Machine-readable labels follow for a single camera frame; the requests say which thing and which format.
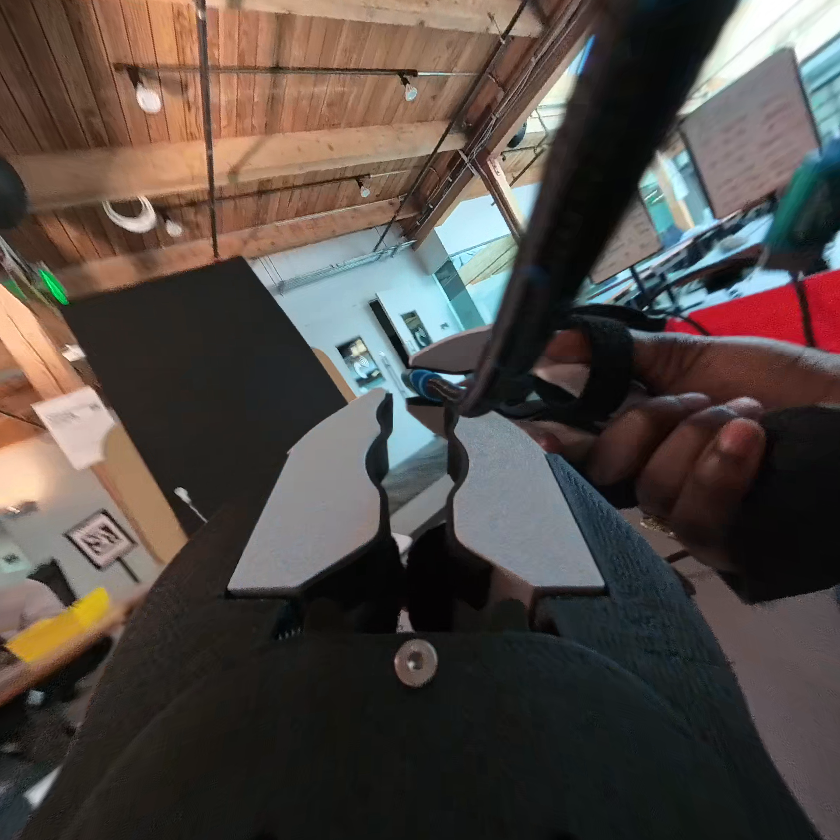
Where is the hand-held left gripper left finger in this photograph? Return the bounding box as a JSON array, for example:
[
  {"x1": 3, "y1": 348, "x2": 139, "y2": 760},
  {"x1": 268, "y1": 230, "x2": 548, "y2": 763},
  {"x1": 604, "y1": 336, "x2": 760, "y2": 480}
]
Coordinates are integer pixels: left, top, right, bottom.
[{"x1": 226, "y1": 387, "x2": 396, "y2": 599}]

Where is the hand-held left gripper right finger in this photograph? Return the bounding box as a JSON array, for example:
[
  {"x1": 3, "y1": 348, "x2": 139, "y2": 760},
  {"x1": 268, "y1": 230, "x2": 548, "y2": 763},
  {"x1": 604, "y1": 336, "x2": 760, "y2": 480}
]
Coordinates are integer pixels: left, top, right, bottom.
[{"x1": 443, "y1": 402, "x2": 606, "y2": 624}]

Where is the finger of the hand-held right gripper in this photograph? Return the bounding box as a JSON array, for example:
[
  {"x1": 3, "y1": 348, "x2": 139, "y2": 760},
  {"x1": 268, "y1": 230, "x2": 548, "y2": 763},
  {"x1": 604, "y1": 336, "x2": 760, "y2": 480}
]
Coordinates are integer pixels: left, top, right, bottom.
[
  {"x1": 409, "y1": 325, "x2": 496, "y2": 375},
  {"x1": 406, "y1": 397, "x2": 460, "y2": 437}
]

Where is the red plastic bin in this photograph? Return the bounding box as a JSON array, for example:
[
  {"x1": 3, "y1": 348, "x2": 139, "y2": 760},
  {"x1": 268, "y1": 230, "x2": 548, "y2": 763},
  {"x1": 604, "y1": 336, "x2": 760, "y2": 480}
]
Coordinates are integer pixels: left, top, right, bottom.
[{"x1": 663, "y1": 268, "x2": 840, "y2": 358}]

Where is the black braided HDMI cable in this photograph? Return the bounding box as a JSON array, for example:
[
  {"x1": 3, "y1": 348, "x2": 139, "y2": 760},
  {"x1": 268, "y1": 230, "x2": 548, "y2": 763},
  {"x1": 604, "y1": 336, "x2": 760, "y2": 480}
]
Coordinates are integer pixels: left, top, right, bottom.
[{"x1": 406, "y1": 0, "x2": 840, "y2": 421}]

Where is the person's right hand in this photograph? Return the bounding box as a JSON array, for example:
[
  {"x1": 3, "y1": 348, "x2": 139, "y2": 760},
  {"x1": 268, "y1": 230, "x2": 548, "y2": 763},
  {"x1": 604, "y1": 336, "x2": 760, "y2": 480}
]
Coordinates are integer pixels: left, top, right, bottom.
[{"x1": 518, "y1": 328, "x2": 840, "y2": 568}]

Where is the phone symbol door sign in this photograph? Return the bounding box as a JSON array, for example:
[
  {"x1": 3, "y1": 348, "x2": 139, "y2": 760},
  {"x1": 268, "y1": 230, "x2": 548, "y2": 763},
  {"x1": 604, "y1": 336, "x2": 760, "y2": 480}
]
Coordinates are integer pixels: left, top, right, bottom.
[{"x1": 400, "y1": 310, "x2": 434, "y2": 352}]

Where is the glass partition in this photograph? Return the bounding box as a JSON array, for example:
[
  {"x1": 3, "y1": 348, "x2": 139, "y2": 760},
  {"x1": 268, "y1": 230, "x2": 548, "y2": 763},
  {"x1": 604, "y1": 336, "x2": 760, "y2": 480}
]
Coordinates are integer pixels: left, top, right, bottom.
[{"x1": 433, "y1": 252, "x2": 490, "y2": 332}]

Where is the swirl symbol door sign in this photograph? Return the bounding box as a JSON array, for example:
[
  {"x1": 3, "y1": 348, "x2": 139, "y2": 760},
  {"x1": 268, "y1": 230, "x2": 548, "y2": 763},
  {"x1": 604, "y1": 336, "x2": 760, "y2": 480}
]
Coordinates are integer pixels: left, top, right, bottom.
[{"x1": 336, "y1": 338, "x2": 385, "y2": 389}]

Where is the whiteboard with table grid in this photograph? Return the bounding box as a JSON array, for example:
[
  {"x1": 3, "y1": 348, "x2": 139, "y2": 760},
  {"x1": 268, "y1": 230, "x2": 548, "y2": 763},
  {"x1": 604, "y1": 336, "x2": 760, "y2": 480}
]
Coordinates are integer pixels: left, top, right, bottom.
[{"x1": 589, "y1": 197, "x2": 664, "y2": 284}]

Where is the small tag sign on stick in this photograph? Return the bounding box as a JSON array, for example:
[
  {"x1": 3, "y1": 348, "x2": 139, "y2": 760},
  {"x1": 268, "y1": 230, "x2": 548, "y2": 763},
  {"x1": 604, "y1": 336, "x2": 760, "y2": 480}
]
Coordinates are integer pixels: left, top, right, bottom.
[{"x1": 63, "y1": 508, "x2": 140, "y2": 584}]

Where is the white paper sign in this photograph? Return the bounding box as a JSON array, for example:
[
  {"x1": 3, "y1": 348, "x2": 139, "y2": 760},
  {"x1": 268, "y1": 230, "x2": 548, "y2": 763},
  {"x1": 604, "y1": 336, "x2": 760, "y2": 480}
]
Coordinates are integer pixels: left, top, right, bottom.
[{"x1": 31, "y1": 387, "x2": 116, "y2": 470}]

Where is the whiteboard with written list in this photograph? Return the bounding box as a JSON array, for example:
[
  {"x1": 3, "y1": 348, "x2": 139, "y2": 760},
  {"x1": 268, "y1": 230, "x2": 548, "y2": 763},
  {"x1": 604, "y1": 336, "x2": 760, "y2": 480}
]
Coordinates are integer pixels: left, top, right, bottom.
[{"x1": 679, "y1": 47, "x2": 823, "y2": 221}]

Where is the black round object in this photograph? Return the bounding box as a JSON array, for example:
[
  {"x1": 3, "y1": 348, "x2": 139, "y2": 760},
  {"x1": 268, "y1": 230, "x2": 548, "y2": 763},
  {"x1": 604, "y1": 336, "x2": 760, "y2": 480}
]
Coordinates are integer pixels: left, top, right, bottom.
[{"x1": 0, "y1": 157, "x2": 28, "y2": 231}]

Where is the black board with wooden frame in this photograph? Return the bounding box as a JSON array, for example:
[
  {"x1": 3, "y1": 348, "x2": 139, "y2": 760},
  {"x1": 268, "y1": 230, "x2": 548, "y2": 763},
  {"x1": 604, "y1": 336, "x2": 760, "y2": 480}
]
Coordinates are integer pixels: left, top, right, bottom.
[{"x1": 61, "y1": 256, "x2": 358, "y2": 536}]

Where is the wooden post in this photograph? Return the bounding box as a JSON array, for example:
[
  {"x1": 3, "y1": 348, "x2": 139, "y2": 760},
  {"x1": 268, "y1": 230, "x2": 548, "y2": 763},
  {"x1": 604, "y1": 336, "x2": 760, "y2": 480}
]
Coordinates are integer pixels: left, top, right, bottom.
[{"x1": 0, "y1": 282, "x2": 191, "y2": 568}]

